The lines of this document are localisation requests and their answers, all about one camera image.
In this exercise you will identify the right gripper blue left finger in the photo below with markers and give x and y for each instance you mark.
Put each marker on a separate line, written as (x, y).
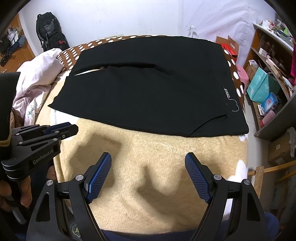
(96, 176)

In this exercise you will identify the black backpack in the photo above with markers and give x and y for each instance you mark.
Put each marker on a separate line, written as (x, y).
(49, 32)

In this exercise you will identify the teal paper shopping bag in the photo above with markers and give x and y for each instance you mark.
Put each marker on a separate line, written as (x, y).
(261, 85)

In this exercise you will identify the blue white box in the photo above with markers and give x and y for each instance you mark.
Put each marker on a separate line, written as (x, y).
(270, 103)

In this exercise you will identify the wooden shelving unit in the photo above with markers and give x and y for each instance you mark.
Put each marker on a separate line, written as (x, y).
(274, 56)

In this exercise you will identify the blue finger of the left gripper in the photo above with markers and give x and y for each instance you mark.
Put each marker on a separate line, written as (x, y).
(59, 128)

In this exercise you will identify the pink plastic stool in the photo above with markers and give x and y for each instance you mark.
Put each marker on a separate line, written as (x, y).
(243, 78)

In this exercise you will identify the pink bottle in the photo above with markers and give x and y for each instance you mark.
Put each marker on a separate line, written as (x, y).
(267, 119)

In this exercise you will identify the wooden chair frame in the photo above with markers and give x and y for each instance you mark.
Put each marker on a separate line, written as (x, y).
(276, 188)

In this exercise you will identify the red cardboard box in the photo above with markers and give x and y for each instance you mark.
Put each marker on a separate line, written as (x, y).
(230, 45)

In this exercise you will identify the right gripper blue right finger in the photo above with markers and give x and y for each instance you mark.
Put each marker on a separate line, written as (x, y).
(200, 176)

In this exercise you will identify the person's left hand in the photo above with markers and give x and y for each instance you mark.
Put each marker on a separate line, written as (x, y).
(24, 189)

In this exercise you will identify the brown cardboard box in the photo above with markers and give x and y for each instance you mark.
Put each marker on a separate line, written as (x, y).
(279, 151)

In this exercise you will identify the beige brown polka-dot blanket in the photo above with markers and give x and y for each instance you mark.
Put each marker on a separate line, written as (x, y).
(148, 189)

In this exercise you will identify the black pants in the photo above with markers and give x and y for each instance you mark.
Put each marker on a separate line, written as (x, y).
(175, 86)

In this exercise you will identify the pink floral duvet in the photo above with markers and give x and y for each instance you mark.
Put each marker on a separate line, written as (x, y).
(34, 84)

